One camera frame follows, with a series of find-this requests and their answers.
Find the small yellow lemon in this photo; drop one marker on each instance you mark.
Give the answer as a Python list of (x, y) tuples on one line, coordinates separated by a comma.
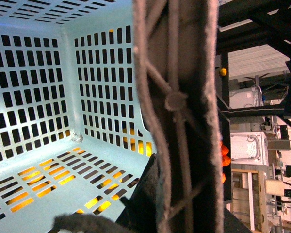
[(223, 72)]

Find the orange fruits pile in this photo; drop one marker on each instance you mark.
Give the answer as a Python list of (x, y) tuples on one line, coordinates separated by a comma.
[(226, 160)]

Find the left gripper camera finger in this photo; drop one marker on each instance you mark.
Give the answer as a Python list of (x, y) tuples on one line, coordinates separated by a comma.
[(87, 223)]

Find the brown basket handle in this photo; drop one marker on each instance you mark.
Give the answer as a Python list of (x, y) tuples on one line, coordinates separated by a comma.
[(174, 54)]

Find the light blue plastic basket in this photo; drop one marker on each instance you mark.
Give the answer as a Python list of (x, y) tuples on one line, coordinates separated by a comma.
[(72, 137)]

